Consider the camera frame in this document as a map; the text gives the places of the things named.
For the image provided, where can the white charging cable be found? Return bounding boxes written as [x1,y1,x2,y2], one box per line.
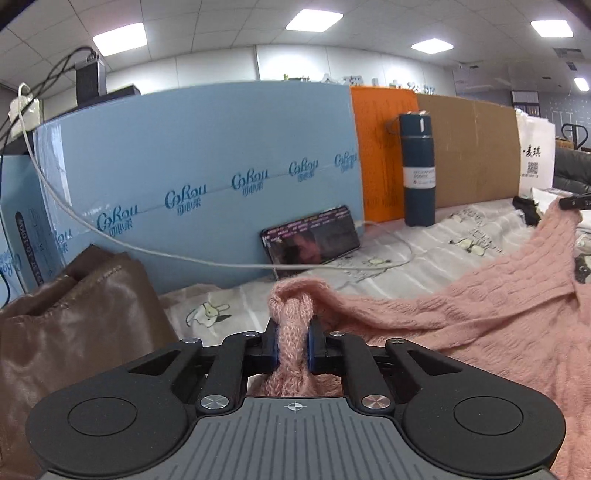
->
[15,82,416,272]

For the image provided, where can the black smartphone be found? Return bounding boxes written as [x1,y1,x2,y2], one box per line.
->
[260,206,361,265]

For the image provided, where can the pink knitted sweater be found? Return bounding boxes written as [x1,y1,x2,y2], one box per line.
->
[250,204,590,479]

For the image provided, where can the brown leather jacket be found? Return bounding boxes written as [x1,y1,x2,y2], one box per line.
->
[1,246,176,479]

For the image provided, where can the black power adapter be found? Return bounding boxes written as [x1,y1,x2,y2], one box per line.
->
[75,58,106,106]

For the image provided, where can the orange cardboard box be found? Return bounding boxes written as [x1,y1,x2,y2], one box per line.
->
[351,86,418,222]

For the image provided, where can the light blue Corou box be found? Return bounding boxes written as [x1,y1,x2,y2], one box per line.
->
[34,82,363,293]

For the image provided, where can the black cable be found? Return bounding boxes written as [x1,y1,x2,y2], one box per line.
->
[0,45,100,153]

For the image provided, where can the dark blue vacuum bottle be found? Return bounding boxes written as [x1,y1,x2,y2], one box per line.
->
[387,111,436,227]

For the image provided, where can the brown cardboard box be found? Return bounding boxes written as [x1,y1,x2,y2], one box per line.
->
[417,94,521,208]

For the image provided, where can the white shopping bag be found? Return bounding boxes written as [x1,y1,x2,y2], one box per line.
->
[515,109,556,197]

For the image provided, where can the black folded garment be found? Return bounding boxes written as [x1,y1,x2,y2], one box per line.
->
[512,196,542,227]

